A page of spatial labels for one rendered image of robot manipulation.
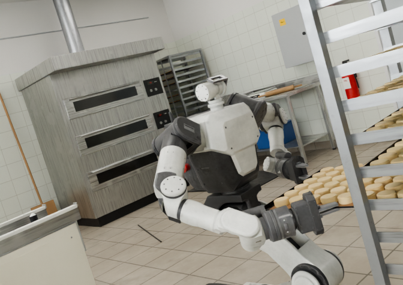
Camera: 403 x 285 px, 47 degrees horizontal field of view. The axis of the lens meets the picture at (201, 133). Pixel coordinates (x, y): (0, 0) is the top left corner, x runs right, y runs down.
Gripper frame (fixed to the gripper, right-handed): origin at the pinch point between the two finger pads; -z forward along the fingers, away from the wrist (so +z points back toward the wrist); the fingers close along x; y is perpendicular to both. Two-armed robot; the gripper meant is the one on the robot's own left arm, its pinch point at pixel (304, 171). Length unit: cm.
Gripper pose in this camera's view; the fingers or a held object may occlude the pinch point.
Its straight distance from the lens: 186.6
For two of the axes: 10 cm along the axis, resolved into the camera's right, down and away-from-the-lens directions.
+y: 9.2, -3.0, 2.6
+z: -2.7, 0.0, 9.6
